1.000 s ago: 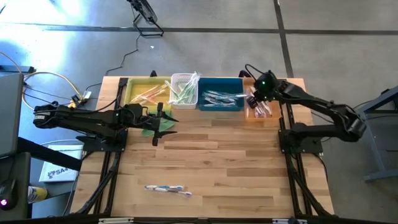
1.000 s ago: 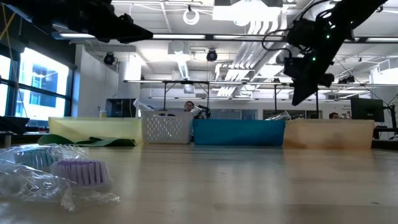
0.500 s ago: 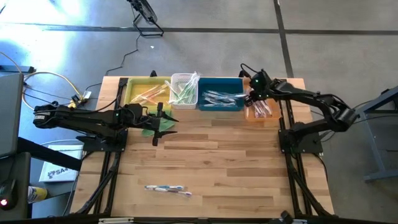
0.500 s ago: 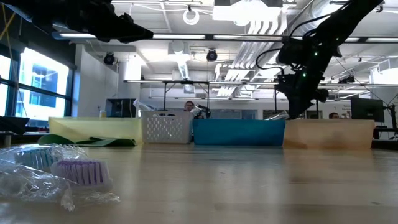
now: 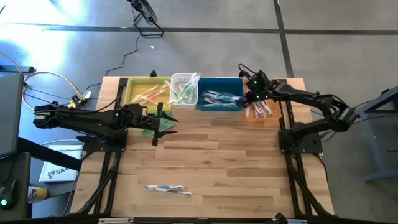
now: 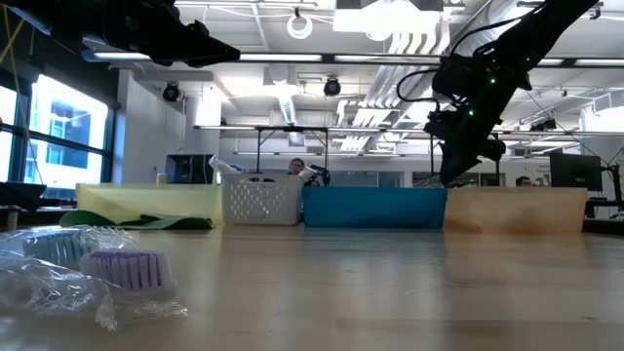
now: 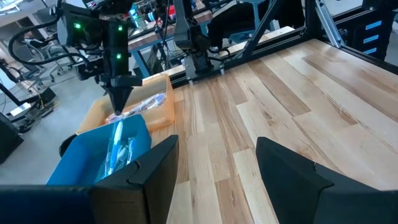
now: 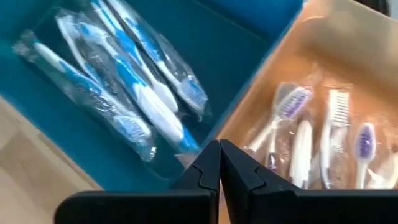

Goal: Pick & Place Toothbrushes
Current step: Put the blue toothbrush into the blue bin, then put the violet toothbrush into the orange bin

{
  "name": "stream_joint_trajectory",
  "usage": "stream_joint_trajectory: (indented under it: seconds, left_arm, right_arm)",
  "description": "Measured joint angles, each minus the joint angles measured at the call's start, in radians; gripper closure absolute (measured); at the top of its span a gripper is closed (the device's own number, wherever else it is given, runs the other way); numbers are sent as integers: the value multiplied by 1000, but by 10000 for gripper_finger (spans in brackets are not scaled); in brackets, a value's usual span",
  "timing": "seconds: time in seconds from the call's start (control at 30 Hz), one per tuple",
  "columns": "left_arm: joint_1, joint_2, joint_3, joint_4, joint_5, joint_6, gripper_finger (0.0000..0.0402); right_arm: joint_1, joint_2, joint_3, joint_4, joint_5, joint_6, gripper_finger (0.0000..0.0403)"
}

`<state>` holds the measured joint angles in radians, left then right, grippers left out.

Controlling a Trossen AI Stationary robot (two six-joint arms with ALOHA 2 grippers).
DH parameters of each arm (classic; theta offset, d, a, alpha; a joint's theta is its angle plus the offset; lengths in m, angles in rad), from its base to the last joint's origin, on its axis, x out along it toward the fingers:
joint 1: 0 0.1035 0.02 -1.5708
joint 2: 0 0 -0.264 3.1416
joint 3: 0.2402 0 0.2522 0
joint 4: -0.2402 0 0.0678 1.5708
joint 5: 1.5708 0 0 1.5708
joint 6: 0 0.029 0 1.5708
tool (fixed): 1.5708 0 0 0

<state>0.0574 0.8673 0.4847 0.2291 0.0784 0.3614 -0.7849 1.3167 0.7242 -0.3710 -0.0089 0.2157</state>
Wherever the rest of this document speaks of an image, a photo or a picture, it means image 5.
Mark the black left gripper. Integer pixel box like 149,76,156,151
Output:
124,101,180,147

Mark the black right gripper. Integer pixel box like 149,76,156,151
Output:
240,70,272,108

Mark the green cloth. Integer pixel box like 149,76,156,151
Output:
141,111,177,138

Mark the green white toothbrush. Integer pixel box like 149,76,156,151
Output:
164,80,183,98
185,71,200,96
177,83,194,104
176,82,190,104
182,81,198,105
178,76,197,102
167,96,191,105
180,74,199,103

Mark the orange white toothbrush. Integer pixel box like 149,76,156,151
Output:
136,95,165,106
130,85,167,103

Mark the green packaged toothbrush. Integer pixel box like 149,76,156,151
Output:
138,88,170,105

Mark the blue plastic bin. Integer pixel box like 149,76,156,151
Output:
197,77,246,112

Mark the white perforated basket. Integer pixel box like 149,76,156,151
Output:
169,73,199,110

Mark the orange plastic bin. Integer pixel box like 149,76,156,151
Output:
242,77,282,123

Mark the yellow plastic bin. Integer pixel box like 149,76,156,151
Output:
123,77,172,111

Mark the black yellow power plug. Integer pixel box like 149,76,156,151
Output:
67,94,91,106

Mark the black floor fan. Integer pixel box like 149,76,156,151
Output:
126,0,165,37

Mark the white printed box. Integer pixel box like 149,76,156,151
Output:
39,144,85,184

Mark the black diagonal beam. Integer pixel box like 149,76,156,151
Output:
17,136,83,172

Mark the yellow can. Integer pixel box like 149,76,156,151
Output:
27,185,49,205

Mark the dark desk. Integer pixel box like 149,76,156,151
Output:
0,151,32,222

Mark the black flat bar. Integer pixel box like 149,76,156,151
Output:
0,64,36,74

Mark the black computer mouse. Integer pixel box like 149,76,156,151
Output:
0,179,19,211

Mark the black floor cable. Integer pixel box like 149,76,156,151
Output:
22,84,75,106
354,99,398,125
83,32,141,94

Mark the black table edge rail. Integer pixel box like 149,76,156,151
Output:
0,214,398,224

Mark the yellow floor cable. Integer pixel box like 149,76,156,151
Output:
0,51,85,115

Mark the blue-grey metal table frame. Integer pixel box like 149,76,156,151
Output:
351,85,398,184

